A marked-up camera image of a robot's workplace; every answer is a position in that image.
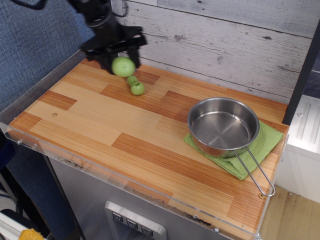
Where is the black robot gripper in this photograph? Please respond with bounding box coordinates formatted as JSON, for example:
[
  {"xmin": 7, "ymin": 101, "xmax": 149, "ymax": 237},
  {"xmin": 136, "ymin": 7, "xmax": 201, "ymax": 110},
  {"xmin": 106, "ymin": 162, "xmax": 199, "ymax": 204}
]
[{"xmin": 80, "ymin": 17, "xmax": 147, "ymax": 75}]

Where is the green toy pear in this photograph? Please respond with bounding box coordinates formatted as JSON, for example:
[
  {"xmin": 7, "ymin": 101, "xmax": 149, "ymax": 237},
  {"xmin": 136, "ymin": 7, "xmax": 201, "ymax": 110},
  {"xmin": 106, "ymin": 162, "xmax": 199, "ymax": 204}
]
[{"xmin": 111, "ymin": 56, "xmax": 136, "ymax": 77}]

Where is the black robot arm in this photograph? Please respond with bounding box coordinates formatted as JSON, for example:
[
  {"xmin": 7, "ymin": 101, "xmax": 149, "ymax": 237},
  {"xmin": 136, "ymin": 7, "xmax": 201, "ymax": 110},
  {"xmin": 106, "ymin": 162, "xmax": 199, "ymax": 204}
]
[{"xmin": 69, "ymin": 0, "xmax": 147, "ymax": 74}]

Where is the silver metal pot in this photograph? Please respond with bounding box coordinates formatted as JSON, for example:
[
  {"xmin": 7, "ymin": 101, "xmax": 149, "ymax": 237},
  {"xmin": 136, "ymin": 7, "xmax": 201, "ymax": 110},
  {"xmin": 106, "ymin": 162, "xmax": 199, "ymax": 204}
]
[{"xmin": 187, "ymin": 97, "xmax": 276, "ymax": 198}]

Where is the clear acrylic front guard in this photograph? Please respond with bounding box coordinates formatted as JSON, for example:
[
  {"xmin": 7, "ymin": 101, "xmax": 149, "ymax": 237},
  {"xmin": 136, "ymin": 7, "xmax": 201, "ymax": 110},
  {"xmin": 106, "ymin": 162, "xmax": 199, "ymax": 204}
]
[{"xmin": 0, "ymin": 123, "xmax": 264, "ymax": 240}]

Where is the silver toy fridge front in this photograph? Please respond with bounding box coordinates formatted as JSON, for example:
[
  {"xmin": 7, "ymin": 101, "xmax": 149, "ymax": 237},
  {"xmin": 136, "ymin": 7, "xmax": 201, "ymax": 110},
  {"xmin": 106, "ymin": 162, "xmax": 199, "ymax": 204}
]
[{"xmin": 47, "ymin": 156, "xmax": 251, "ymax": 240}]

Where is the grey button panel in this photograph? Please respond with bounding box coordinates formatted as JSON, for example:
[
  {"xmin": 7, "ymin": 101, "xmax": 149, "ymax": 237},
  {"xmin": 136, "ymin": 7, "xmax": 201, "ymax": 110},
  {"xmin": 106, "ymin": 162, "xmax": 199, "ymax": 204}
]
[{"xmin": 104, "ymin": 200, "xmax": 167, "ymax": 240}]

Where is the green cloth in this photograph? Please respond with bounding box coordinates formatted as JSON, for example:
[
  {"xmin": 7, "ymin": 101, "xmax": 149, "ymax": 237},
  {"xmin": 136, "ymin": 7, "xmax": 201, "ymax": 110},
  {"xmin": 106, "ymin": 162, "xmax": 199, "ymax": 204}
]
[{"xmin": 183, "ymin": 121, "xmax": 283, "ymax": 181}]

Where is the yellow black object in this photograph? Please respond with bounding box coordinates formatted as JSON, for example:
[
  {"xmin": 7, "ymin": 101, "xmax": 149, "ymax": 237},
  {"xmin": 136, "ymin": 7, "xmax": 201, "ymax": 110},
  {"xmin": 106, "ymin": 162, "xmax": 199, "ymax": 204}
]
[{"xmin": 18, "ymin": 228, "xmax": 45, "ymax": 240}]

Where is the white ridged block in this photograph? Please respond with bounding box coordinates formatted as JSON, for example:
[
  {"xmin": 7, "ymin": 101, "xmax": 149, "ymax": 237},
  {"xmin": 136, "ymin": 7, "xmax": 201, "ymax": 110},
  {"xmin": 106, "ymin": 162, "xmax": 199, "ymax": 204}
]
[{"xmin": 275, "ymin": 95, "xmax": 320, "ymax": 202}]

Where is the black cable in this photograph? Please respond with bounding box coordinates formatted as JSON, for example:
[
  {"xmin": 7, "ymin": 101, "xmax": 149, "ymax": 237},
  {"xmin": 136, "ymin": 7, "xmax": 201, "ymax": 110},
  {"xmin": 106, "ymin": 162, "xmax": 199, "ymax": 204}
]
[{"xmin": 9, "ymin": 0, "xmax": 48, "ymax": 11}]

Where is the black vertical post right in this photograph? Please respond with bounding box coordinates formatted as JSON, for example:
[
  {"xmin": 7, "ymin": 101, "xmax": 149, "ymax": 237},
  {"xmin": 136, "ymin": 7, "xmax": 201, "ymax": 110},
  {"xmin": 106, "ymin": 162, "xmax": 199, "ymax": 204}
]
[{"xmin": 282, "ymin": 21, "xmax": 320, "ymax": 126}]

